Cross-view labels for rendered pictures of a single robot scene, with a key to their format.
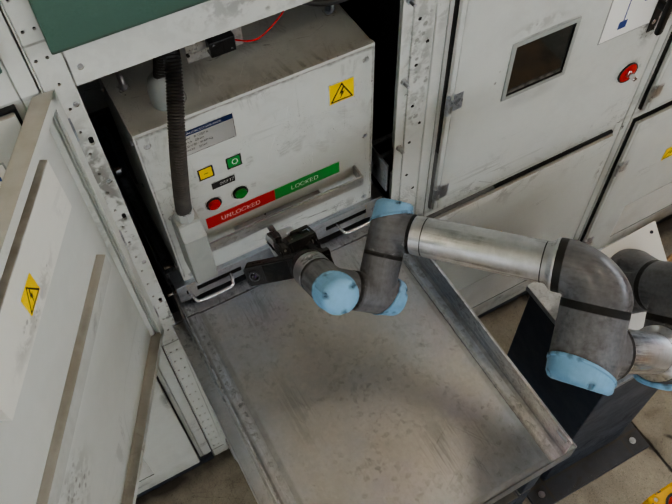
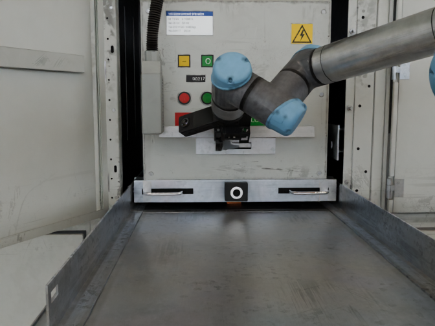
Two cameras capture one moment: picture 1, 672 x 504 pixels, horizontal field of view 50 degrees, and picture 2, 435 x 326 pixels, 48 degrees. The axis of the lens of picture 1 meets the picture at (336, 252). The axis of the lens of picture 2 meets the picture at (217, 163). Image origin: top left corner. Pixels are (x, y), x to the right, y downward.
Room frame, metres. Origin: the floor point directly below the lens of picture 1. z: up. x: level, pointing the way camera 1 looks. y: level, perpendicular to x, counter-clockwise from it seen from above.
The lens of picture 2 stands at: (-0.19, -0.38, 1.13)
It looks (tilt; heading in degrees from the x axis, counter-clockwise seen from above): 7 degrees down; 25
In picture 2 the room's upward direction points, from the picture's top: straight up
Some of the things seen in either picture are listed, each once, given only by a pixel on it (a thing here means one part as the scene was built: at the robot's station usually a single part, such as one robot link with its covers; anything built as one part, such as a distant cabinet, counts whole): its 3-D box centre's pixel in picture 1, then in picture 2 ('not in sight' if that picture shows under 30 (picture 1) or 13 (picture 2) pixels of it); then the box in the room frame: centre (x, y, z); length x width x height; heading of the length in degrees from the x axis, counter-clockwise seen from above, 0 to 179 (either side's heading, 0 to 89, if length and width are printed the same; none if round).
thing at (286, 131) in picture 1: (272, 176); (235, 94); (1.00, 0.13, 1.15); 0.48 x 0.01 x 0.48; 117
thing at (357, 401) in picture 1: (363, 388); (249, 264); (0.66, -0.05, 0.82); 0.68 x 0.62 x 0.06; 27
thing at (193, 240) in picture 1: (193, 242); (153, 97); (0.84, 0.28, 1.14); 0.08 x 0.05 x 0.17; 27
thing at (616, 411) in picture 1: (579, 374); not in sight; (0.88, -0.69, 0.36); 0.30 x 0.30 x 0.73; 26
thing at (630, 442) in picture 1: (552, 419); not in sight; (0.88, -0.69, 0.01); 0.44 x 0.44 x 0.02; 26
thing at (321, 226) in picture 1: (279, 240); (235, 189); (1.01, 0.13, 0.89); 0.54 x 0.05 x 0.06; 117
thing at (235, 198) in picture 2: not in sight; (236, 191); (0.98, 0.12, 0.90); 0.06 x 0.03 x 0.05; 117
